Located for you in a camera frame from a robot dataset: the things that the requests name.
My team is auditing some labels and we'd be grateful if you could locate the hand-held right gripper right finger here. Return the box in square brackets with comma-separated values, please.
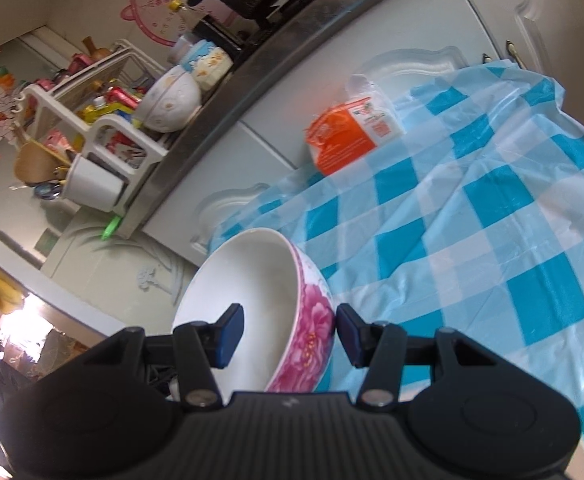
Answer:
[336, 304, 499, 407]

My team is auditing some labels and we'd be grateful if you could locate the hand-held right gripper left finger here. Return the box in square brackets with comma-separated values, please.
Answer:
[86, 303, 245, 408]

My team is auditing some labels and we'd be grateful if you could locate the pink floral bowl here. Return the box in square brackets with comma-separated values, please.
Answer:
[172, 227, 335, 393]

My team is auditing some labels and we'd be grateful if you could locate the white flower print fridge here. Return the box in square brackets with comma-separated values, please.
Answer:
[0, 195, 208, 341]

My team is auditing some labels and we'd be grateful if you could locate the blue checkered tablecloth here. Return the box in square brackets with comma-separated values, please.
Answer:
[209, 59, 584, 480]

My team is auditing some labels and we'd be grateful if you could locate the white cabinet door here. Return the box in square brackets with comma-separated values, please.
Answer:
[142, 122, 298, 266]
[239, 0, 503, 171]
[444, 0, 584, 91]

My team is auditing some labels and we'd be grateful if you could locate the orange tissue pack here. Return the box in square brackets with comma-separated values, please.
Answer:
[306, 74, 407, 177]

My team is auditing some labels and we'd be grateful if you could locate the white gold rim bowl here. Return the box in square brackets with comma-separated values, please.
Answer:
[134, 67, 203, 133]

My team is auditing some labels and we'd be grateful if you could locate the white seasoning rack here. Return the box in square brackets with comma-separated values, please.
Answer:
[22, 42, 203, 213]

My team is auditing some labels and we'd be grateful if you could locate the steel edged kitchen counter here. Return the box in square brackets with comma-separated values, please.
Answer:
[117, 0, 445, 238]

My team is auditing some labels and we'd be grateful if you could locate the yellow oil bottle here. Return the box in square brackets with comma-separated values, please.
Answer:
[83, 97, 133, 123]

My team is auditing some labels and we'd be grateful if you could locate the wooden spatula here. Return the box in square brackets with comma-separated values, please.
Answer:
[14, 140, 73, 186]

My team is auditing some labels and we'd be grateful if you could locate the red can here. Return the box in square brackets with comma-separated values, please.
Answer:
[106, 86, 140, 108]

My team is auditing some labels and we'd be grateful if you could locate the yellow floral bowl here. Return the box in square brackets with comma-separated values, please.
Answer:
[189, 47, 234, 92]

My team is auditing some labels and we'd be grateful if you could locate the blue bowl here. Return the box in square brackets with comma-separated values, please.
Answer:
[169, 35, 213, 68]

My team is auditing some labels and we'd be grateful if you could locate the black box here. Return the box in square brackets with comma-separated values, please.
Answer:
[192, 17, 245, 63]

